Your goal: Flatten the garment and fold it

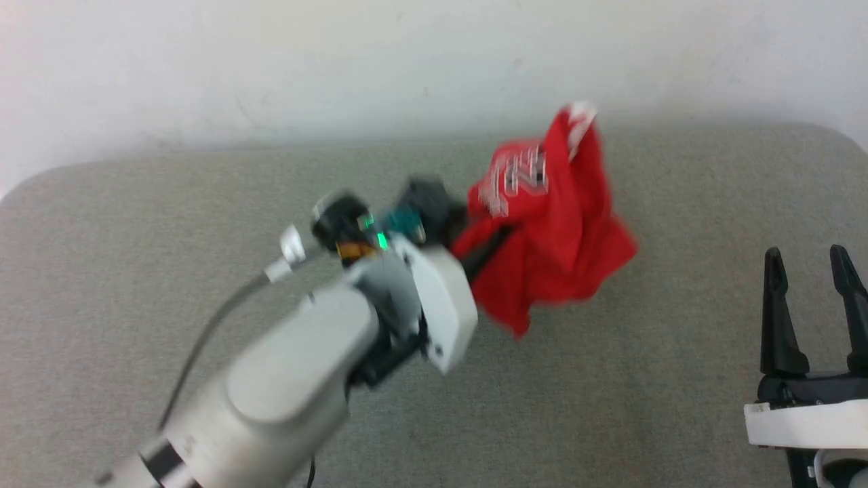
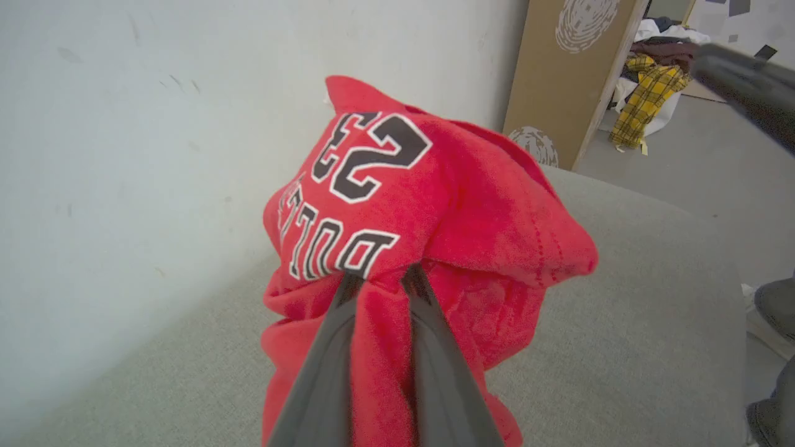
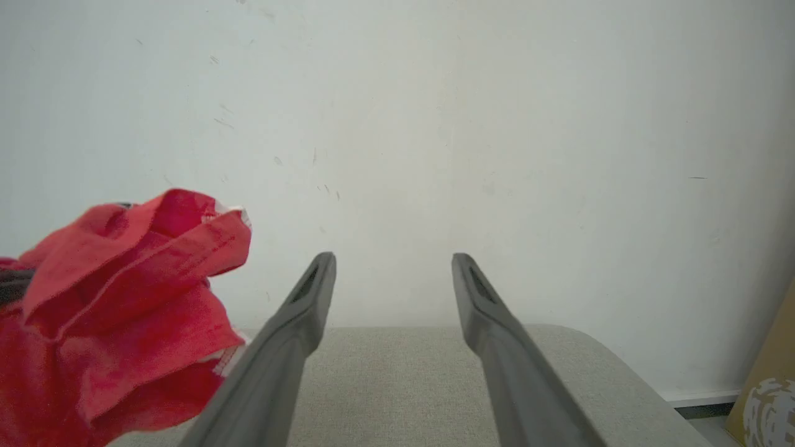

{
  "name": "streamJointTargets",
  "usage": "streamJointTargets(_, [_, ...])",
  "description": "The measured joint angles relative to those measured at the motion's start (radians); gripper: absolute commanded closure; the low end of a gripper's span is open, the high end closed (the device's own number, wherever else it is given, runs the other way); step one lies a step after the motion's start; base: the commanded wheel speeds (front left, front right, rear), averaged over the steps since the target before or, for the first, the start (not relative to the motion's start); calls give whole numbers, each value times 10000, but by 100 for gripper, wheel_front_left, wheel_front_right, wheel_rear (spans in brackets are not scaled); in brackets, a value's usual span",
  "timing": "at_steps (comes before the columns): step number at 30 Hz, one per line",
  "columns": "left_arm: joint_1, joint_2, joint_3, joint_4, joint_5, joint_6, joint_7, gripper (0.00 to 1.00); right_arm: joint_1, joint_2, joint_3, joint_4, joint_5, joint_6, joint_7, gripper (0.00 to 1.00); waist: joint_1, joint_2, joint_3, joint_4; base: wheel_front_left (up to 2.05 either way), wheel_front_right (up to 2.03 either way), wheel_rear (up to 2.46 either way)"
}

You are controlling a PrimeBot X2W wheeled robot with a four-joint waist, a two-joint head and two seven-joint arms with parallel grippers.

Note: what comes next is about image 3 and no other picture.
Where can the red garment with white waistband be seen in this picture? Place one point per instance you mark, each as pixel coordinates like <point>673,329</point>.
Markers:
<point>124,298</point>

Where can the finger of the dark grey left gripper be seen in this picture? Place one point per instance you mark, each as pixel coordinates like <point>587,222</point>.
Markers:
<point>13,287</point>

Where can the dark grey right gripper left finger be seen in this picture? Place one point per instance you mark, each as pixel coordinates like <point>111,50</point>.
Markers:
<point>279,366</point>

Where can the brown cardboard box white print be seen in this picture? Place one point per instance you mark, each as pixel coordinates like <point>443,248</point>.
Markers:
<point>770,372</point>

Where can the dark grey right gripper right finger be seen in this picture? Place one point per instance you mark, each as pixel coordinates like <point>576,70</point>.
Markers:
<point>522,385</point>

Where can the grey fabric sofa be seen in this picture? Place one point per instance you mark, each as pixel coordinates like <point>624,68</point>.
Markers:
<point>404,385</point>

